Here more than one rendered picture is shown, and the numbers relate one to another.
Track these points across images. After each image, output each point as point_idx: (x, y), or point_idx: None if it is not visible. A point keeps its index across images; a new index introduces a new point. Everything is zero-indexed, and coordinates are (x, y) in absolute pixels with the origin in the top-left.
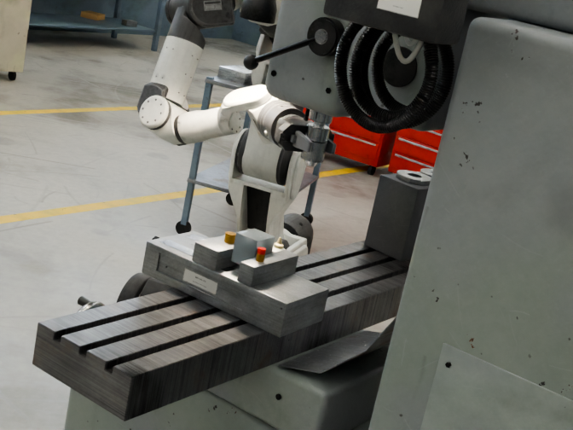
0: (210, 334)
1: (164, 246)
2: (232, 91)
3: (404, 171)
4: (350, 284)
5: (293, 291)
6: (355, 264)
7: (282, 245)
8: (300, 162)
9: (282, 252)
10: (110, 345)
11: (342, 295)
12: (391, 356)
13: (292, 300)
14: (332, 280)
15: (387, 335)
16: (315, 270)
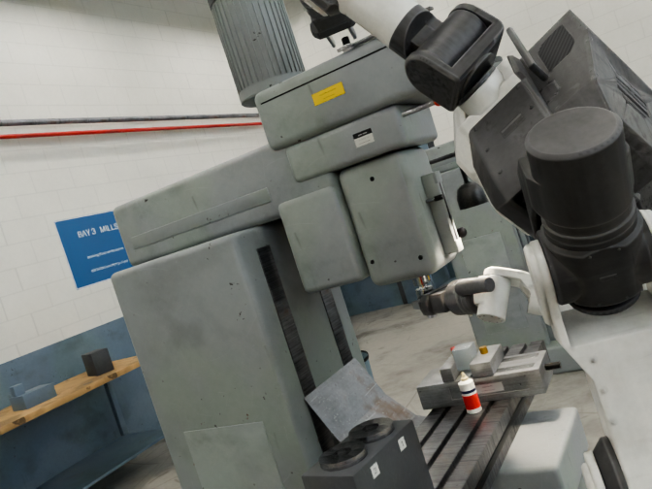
0: None
1: (531, 352)
2: (526, 272)
3: (383, 425)
4: (423, 446)
5: (434, 374)
6: (432, 472)
7: (461, 377)
8: (583, 476)
9: (448, 365)
10: (503, 350)
11: (422, 434)
12: None
13: (430, 371)
14: (439, 441)
15: (373, 391)
16: (458, 441)
